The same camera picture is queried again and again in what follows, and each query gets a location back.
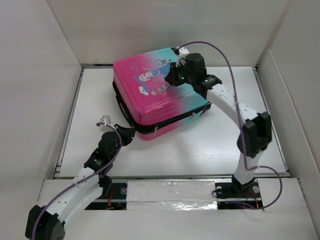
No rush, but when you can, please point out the pink and teal suitcase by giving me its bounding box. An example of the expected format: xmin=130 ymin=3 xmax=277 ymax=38
xmin=112 ymin=47 xmax=211 ymax=141

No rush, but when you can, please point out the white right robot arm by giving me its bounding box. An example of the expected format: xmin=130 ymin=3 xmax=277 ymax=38
xmin=165 ymin=53 xmax=272 ymax=192

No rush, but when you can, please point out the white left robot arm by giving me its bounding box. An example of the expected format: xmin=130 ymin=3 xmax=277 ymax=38
xmin=25 ymin=124 xmax=136 ymax=240

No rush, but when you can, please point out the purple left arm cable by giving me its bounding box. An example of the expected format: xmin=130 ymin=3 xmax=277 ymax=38
xmin=31 ymin=121 xmax=123 ymax=238

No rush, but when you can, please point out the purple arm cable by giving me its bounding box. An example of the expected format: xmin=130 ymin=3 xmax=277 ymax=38
xmin=174 ymin=41 xmax=285 ymax=210
xmin=31 ymin=121 xmax=123 ymax=238

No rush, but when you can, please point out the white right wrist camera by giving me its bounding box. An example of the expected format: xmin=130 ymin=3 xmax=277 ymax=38
xmin=175 ymin=47 xmax=190 ymax=67

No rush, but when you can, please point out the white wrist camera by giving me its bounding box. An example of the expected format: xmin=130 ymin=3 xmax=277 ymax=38
xmin=96 ymin=115 xmax=116 ymax=133
xmin=175 ymin=47 xmax=190 ymax=67

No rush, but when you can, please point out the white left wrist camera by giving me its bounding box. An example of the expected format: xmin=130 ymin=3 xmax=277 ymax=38
xmin=96 ymin=115 xmax=116 ymax=133

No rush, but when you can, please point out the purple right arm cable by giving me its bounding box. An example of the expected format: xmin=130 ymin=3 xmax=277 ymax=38
xmin=174 ymin=41 xmax=285 ymax=210

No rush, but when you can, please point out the metal base rail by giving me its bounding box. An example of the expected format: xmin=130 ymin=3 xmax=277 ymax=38
xmin=87 ymin=179 xmax=263 ymax=211

